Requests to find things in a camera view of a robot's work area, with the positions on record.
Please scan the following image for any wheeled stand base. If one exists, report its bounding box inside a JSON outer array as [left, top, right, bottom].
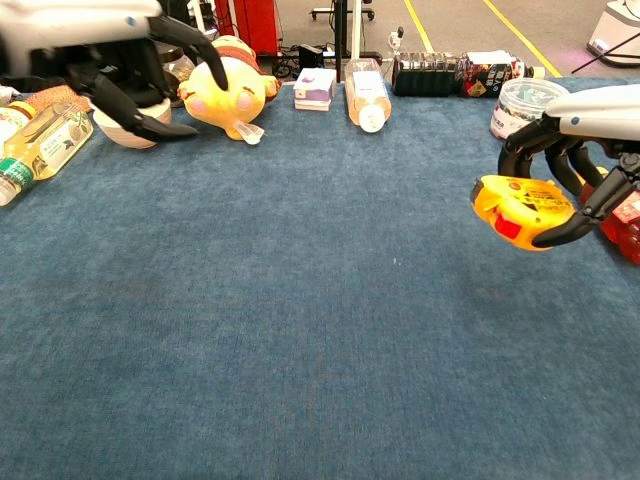
[[309, 5, 375, 22]]

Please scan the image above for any round woven coaster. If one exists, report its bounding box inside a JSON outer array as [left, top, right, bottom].
[[23, 83, 96, 115]]

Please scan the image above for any black stand leg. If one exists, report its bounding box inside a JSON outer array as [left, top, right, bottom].
[[571, 33, 640, 75]]

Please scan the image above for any white metal frame leg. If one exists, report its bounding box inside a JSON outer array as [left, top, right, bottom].
[[188, 0, 210, 57]]

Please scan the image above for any clear plastic jar of clips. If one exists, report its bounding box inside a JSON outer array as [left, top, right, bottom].
[[489, 77, 573, 141]]

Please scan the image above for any beige bowl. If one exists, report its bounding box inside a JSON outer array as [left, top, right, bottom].
[[92, 97, 173, 150]]

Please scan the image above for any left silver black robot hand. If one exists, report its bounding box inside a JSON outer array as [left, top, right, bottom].
[[0, 0, 230, 144]]

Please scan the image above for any clear bottle white cap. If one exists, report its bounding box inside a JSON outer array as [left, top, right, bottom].
[[343, 58, 393, 134]]

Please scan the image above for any glass jar black lid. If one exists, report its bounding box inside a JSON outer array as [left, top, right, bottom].
[[163, 45, 196, 109]]

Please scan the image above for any black power adapter box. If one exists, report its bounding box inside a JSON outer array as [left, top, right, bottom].
[[298, 44, 324, 69]]

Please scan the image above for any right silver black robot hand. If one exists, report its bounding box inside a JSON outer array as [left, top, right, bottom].
[[497, 83, 640, 250]]

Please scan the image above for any yellow plush duck toy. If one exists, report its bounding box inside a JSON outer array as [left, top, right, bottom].
[[177, 34, 283, 146]]

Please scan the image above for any yellow oil bottle green label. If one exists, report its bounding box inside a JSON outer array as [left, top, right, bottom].
[[0, 102, 95, 208]]

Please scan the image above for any red cabinet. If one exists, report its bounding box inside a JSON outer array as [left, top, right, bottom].
[[213, 0, 281, 56]]

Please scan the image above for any small purple white box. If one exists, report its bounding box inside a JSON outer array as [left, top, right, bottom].
[[292, 67, 338, 113]]

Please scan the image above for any blue table mat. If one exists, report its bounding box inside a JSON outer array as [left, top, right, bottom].
[[0, 77, 640, 480]]

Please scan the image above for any black tripod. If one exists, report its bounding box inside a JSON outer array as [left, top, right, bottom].
[[333, 0, 350, 76]]

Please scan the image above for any white label drink bottle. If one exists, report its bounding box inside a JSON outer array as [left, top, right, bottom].
[[0, 99, 37, 146]]

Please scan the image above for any honey squeeze bottle yellow cap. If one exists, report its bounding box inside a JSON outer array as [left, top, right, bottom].
[[579, 167, 640, 266]]

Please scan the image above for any white machine housing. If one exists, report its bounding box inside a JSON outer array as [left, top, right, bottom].
[[585, 0, 640, 66]]

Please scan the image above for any dark tea drink bottle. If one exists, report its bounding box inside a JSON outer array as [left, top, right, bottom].
[[391, 50, 547, 99]]

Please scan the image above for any small yellow toy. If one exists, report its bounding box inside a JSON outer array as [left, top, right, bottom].
[[469, 174, 577, 251]]

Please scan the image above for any white vertical post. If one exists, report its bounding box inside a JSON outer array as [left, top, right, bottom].
[[349, 0, 364, 61]]

